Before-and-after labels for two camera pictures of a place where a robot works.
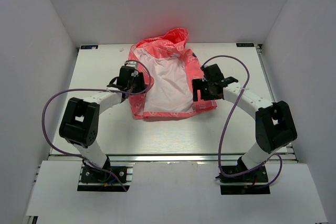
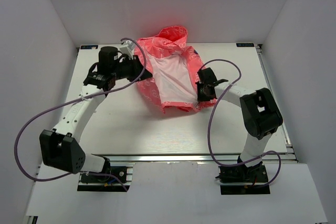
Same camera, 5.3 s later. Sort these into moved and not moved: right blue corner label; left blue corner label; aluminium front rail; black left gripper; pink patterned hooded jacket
Moved: pink patterned hooded jacket; black left gripper
Not moved: aluminium front rail; left blue corner label; right blue corner label
